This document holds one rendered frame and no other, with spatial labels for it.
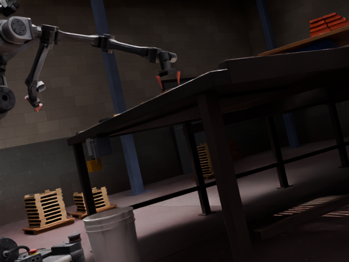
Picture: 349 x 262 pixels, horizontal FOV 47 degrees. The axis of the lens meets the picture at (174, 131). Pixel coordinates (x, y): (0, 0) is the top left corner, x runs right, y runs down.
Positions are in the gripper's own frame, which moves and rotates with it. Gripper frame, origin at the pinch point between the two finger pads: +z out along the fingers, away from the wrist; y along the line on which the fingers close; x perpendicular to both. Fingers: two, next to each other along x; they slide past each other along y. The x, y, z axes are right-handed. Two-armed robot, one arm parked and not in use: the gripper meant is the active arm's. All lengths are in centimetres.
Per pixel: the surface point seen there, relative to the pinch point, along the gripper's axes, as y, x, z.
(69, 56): 131, -551, -190
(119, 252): 50, -4, 84
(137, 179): 54, -469, 67
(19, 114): 229, -491, -91
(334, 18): -93, 18, -12
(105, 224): 53, -2, 67
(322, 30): -87, 14, -8
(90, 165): 63, -59, 32
